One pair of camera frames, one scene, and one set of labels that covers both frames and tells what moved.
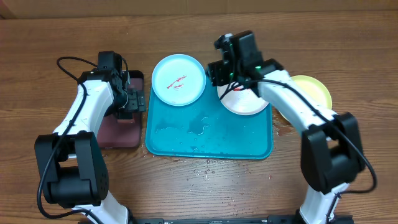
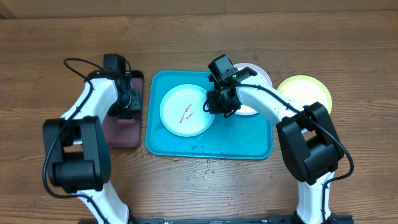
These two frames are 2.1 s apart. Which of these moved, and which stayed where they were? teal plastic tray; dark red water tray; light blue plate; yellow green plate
Moved: light blue plate
Stayed: dark red water tray; yellow green plate; teal plastic tray
